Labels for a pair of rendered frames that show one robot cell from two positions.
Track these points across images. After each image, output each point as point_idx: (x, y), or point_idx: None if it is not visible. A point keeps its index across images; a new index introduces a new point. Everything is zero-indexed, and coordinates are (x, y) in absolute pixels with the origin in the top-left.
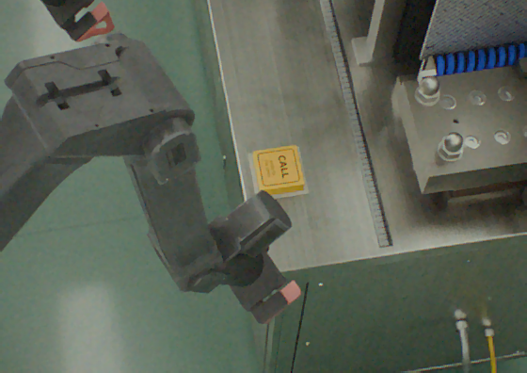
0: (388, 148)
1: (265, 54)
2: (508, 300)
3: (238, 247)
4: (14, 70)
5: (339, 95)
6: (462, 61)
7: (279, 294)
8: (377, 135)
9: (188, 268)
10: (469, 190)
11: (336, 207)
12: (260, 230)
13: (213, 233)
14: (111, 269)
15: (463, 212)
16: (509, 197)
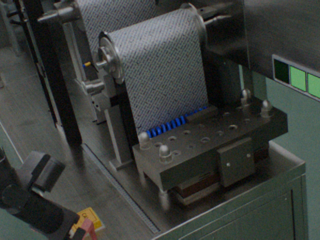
0: (143, 194)
1: (65, 183)
2: None
3: (30, 175)
4: None
5: (110, 184)
6: (158, 128)
7: (79, 227)
8: (135, 191)
9: None
10: (191, 189)
11: (123, 227)
12: (43, 165)
13: None
14: None
15: (194, 203)
16: (216, 188)
